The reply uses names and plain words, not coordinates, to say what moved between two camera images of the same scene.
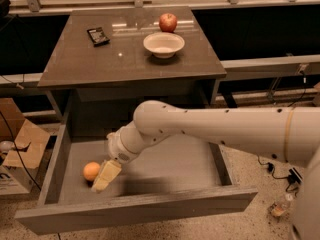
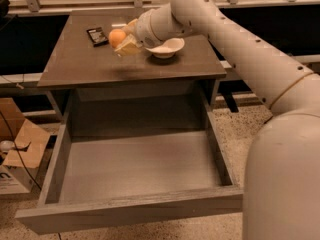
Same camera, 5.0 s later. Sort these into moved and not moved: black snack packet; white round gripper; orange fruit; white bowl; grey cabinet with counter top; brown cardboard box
Moved: white round gripper; orange fruit
Not moved: black snack packet; brown cardboard box; white bowl; grey cabinet with counter top
